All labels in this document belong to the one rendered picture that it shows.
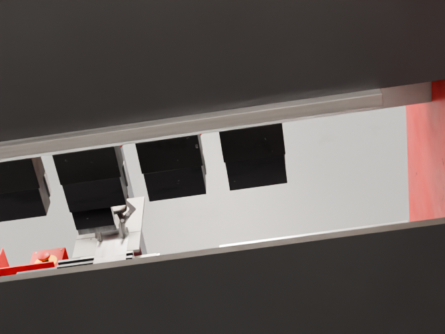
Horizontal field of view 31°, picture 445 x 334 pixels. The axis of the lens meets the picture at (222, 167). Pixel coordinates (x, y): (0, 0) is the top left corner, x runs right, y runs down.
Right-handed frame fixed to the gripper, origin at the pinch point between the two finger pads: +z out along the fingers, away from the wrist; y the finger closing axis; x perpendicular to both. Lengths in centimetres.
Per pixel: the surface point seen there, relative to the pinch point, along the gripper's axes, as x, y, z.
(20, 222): 201, -87, -36
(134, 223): 6.7, 5.7, -2.5
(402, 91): -31, 77, -20
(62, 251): 38.9, -23.6, -0.9
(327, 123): 250, 85, -76
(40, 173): -22.5, -11.3, -14.3
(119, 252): -3.4, 2.5, 5.6
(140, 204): 14.1, 6.8, -8.7
